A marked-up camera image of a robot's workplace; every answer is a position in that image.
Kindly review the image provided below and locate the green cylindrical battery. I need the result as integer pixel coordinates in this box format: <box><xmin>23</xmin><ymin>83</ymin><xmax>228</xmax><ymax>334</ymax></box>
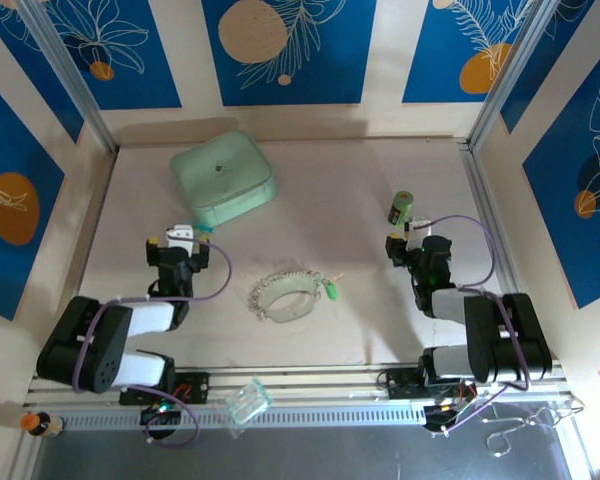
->
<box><xmin>389</xmin><ymin>189</ymin><xmax>415</xmax><ymax>229</ymax></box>

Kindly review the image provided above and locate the mint green zip case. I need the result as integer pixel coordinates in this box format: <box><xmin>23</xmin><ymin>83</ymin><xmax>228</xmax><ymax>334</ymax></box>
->
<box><xmin>169</xmin><ymin>130</ymin><xmax>278</xmax><ymax>228</ymax></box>

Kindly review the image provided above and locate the clear plastic box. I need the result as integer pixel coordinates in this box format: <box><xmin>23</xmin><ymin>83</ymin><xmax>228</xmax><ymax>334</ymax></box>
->
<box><xmin>214</xmin><ymin>378</ymin><xmax>274</xmax><ymax>441</ymax></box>

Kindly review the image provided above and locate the small bottle orange cap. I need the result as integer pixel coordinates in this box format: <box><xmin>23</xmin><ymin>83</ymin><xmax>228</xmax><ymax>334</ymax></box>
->
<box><xmin>20</xmin><ymin>410</ymin><xmax>65</xmax><ymax>439</ymax></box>

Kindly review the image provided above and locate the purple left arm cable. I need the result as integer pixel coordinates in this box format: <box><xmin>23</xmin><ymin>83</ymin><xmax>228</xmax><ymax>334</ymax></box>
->
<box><xmin>72</xmin><ymin>242</ymin><xmax>232</xmax><ymax>394</ymax></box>

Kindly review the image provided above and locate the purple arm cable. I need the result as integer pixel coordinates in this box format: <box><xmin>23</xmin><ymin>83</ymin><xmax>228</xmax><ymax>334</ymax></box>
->
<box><xmin>414</xmin><ymin>214</ymin><xmax>531</xmax><ymax>434</ymax></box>
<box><xmin>72</xmin><ymin>242</ymin><xmax>232</xmax><ymax>394</ymax></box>

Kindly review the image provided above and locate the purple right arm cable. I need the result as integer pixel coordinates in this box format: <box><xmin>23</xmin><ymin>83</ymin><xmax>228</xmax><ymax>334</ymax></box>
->
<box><xmin>414</xmin><ymin>214</ymin><xmax>531</xmax><ymax>434</ymax></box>

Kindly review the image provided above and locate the aluminium side rail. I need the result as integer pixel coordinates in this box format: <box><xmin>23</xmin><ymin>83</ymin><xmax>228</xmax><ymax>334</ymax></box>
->
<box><xmin>458</xmin><ymin>142</ymin><xmax>537</xmax><ymax>335</ymax></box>
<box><xmin>59</xmin><ymin>147</ymin><xmax>120</xmax><ymax>321</ymax></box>

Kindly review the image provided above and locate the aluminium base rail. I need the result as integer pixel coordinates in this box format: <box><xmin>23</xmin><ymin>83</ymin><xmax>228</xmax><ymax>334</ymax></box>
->
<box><xmin>24</xmin><ymin>366</ymin><xmax>566</xmax><ymax>401</ymax></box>

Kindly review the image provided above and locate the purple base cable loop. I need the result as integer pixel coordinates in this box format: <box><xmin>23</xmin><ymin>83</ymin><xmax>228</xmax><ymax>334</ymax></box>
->
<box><xmin>143</xmin><ymin>392</ymin><xmax>201</xmax><ymax>450</ymax></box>

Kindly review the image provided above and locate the thin white wire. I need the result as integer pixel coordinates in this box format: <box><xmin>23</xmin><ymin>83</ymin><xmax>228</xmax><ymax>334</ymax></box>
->
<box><xmin>481</xmin><ymin>394</ymin><xmax>586</xmax><ymax>457</ymax></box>

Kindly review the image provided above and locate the grey slotted cable duct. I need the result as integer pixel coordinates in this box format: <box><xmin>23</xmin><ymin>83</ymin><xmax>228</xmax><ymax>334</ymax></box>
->
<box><xmin>59</xmin><ymin>402</ymin><xmax>431</xmax><ymax>432</ymax></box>

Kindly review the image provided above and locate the aluminium frame post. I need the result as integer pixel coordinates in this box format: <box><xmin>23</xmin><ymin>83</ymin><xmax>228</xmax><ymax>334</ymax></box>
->
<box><xmin>15</xmin><ymin>0</ymin><xmax>120</xmax><ymax>154</ymax></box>
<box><xmin>467</xmin><ymin>0</ymin><xmax>564</xmax><ymax>151</ymax></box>

